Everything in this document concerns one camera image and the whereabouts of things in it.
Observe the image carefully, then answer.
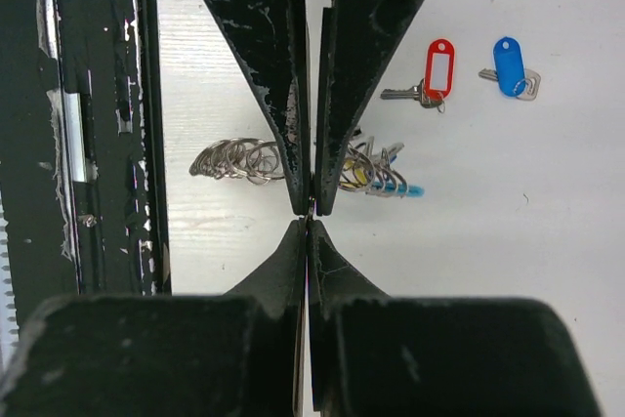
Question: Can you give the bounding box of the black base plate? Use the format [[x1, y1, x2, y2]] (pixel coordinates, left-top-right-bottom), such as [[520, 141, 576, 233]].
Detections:
[[1, 0, 168, 333]]

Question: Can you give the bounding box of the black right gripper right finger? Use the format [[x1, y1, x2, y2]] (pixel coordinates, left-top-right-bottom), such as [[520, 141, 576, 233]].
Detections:
[[308, 221, 601, 416]]

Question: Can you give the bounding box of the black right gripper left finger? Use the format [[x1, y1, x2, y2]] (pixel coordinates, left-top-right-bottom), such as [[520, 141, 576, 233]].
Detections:
[[1, 219, 307, 416]]

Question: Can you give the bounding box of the key with red tag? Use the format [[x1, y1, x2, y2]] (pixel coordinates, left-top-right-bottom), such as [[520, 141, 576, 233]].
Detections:
[[380, 38, 455, 113]]

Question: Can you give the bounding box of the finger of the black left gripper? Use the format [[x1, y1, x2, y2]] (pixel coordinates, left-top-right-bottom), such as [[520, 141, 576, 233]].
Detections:
[[204, 0, 311, 215], [314, 0, 425, 216]]

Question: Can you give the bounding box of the key with blue tag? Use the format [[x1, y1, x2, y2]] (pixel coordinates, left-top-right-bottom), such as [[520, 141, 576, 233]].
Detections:
[[478, 36, 541, 102]]

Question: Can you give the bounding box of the white slotted cable duct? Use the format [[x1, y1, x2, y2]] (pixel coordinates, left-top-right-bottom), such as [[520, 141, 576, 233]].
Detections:
[[0, 208, 20, 372]]

